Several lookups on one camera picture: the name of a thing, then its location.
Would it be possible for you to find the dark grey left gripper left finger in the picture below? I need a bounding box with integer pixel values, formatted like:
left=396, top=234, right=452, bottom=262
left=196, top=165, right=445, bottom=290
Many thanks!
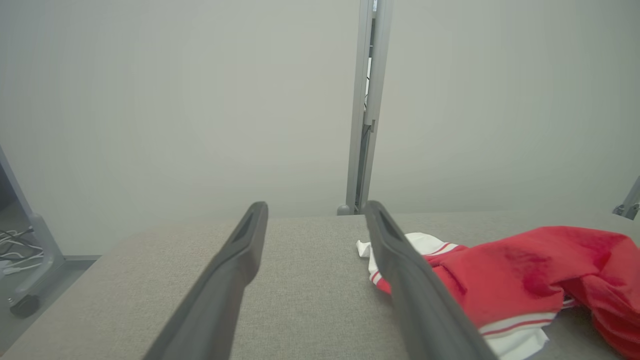
left=144, top=201, right=269, bottom=360

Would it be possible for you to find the grey post with bracket foot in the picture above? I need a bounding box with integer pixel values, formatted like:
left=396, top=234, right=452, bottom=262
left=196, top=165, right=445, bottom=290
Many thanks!
left=612, top=175, right=640, bottom=221

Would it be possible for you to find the grey fabric sofa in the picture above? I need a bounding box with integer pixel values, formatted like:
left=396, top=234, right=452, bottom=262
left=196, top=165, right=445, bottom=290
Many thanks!
left=0, top=210, right=640, bottom=360

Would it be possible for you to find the white cable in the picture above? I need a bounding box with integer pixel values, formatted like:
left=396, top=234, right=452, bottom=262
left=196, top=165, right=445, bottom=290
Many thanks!
left=0, top=229, right=46, bottom=276

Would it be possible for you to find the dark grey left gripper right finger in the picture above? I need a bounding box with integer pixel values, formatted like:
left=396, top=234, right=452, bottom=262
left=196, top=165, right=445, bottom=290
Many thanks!
left=364, top=201, right=498, bottom=360

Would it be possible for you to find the red basketball jersey number 23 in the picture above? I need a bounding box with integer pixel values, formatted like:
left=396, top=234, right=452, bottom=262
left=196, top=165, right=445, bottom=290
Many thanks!
left=356, top=226, right=640, bottom=360

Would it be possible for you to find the grey double partition post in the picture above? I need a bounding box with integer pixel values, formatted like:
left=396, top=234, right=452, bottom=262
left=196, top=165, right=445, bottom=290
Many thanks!
left=336, top=0, right=394, bottom=216

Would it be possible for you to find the grey desk leg with cables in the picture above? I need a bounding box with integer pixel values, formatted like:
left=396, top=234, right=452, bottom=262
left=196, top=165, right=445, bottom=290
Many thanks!
left=0, top=145, right=66, bottom=318

